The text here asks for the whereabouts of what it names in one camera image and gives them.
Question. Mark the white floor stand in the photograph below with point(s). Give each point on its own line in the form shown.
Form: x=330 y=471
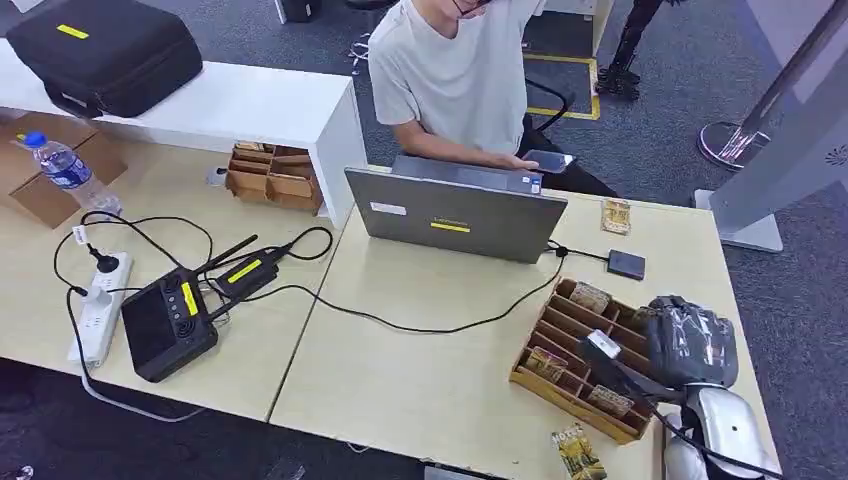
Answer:
x=762 y=205

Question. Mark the black leg with foot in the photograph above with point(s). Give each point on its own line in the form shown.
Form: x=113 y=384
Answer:
x=626 y=40

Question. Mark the clear water bottle blue cap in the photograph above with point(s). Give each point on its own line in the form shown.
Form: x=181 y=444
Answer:
x=66 y=169

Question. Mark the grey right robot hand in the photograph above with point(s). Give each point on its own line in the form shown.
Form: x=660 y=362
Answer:
x=692 y=344

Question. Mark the yellow printed card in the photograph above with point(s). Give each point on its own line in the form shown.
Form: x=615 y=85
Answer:
x=580 y=457

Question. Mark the black router with antennas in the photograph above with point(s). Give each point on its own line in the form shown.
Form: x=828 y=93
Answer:
x=166 y=331

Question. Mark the black chair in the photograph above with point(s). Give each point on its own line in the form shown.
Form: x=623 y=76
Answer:
x=570 y=99

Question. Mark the white power strip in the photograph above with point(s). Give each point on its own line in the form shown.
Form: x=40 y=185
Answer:
x=98 y=324

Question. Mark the white cabinet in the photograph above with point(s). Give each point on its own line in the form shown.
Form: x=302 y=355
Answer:
x=601 y=26

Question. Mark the wooden card box under shelf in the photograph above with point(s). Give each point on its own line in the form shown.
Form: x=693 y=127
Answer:
x=275 y=185

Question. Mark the brown printed card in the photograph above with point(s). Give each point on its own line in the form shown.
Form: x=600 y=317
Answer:
x=609 y=401
x=591 y=298
x=544 y=364

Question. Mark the grey laptop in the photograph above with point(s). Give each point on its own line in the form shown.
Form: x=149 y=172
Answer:
x=464 y=218

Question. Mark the pale printed card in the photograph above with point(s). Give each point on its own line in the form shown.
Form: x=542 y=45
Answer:
x=616 y=217

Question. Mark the smartphone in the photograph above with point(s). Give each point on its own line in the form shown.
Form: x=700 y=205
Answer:
x=550 y=161

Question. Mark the brown cardboard box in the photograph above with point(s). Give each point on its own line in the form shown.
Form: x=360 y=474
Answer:
x=40 y=192

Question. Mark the black adapter yellow label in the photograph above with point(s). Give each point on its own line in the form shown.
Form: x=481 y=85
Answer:
x=246 y=275

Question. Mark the black carry case yellow label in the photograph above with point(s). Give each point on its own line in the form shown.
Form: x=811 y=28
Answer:
x=102 y=60

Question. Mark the chrome stool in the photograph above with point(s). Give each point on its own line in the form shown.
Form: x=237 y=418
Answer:
x=361 y=50

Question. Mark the person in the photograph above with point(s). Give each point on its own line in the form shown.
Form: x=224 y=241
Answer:
x=457 y=79

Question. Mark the wooden slotted card box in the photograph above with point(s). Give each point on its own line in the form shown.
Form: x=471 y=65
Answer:
x=563 y=405

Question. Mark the white desk shelf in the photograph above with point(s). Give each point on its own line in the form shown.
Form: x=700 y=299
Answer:
x=232 y=106

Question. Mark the grey desk socket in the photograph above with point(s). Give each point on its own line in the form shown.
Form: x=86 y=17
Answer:
x=216 y=176

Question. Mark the chrome stanchion pole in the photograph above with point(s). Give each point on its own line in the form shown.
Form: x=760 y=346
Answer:
x=729 y=142

